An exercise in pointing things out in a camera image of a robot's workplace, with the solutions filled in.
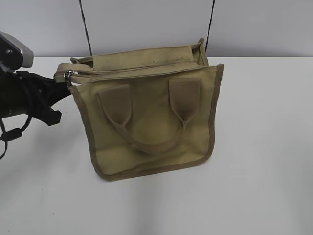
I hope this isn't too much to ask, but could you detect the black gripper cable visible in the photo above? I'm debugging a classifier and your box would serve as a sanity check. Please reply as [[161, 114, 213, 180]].
[[0, 73, 34, 160]]

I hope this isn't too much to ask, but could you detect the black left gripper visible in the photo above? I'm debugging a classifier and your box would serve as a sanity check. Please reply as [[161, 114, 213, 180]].
[[0, 71, 71, 126]]

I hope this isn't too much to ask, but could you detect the yellow canvas tote bag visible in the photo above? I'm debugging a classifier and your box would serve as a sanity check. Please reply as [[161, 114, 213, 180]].
[[53, 39, 224, 181]]

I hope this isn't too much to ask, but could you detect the right black wall cable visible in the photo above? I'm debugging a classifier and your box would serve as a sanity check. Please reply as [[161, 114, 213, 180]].
[[205, 0, 216, 51]]

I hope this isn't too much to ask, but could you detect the silver metal zipper pull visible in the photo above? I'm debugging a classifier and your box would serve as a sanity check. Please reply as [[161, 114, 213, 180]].
[[64, 70, 75, 89]]

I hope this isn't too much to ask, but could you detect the black wall cable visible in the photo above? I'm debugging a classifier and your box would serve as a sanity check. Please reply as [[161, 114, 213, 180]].
[[205, 0, 216, 51], [79, 0, 93, 56]]

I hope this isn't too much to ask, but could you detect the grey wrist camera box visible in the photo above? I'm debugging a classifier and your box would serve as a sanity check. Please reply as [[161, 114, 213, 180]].
[[0, 31, 34, 73]]

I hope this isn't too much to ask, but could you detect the left black wall cable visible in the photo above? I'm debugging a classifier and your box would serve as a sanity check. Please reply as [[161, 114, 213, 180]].
[[79, 0, 93, 56]]

